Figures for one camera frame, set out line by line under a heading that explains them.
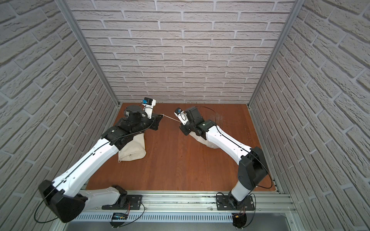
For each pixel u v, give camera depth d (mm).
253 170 435
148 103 603
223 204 730
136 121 534
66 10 708
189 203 757
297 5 688
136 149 867
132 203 726
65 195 383
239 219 696
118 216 722
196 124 613
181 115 697
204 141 590
